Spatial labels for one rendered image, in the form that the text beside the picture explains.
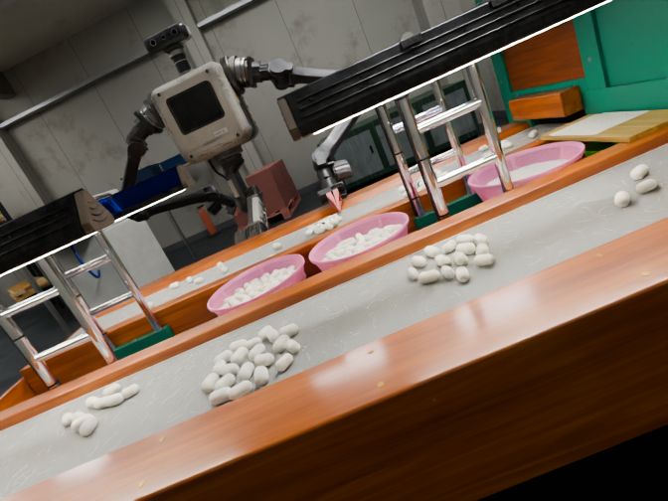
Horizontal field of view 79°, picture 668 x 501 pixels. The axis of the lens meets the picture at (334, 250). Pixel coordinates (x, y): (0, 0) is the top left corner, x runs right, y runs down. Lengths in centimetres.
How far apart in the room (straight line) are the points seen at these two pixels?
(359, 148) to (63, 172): 603
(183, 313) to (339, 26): 713
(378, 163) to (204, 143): 409
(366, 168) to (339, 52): 284
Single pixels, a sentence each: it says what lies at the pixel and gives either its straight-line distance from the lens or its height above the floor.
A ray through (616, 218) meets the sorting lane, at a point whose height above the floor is 74.
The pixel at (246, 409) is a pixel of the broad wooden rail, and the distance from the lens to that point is 58.
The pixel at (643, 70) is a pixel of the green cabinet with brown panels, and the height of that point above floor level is 87.
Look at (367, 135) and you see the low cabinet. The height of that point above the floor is 67.
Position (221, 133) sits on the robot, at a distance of 185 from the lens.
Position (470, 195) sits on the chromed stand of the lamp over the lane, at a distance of 119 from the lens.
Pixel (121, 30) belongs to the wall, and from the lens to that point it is 884.
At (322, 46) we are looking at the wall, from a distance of 797.
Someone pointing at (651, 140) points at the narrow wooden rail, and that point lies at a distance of 105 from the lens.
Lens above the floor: 105
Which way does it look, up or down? 16 degrees down
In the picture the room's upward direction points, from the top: 24 degrees counter-clockwise
